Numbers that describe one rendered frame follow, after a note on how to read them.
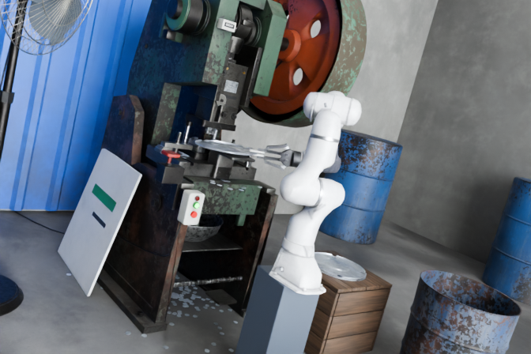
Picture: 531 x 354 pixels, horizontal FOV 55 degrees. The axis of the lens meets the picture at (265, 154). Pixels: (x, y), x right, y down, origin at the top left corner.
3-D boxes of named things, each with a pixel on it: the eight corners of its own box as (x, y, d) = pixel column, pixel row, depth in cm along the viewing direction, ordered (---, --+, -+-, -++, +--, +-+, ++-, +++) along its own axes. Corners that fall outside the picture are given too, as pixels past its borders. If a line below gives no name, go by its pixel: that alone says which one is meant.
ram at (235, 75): (240, 127, 239) (255, 65, 235) (214, 123, 229) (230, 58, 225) (219, 119, 252) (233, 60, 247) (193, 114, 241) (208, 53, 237)
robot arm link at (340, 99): (326, 70, 198) (369, 78, 195) (322, 101, 212) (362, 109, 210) (316, 106, 187) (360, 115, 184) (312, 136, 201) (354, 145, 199)
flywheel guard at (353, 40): (340, 144, 245) (388, -27, 234) (300, 138, 226) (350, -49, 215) (219, 103, 320) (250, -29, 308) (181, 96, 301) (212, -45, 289)
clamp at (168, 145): (192, 156, 238) (197, 135, 236) (160, 153, 227) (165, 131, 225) (185, 153, 242) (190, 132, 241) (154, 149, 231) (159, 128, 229)
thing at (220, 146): (222, 141, 253) (222, 140, 253) (269, 155, 238) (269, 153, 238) (181, 141, 229) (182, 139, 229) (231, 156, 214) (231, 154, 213)
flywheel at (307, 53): (392, 17, 237) (303, -34, 283) (366, 5, 223) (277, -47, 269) (318, 146, 263) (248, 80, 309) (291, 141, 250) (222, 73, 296)
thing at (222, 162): (249, 187, 230) (257, 159, 228) (225, 186, 220) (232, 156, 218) (218, 171, 248) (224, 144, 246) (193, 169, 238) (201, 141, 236)
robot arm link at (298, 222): (335, 249, 190) (353, 186, 187) (292, 244, 183) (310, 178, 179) (321, 238, 200) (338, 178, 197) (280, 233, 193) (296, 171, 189)
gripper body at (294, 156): (297, 167, 240) (278, 163, 239) (300, 149, 239) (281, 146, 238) (299, 170, 232) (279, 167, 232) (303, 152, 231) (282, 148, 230)
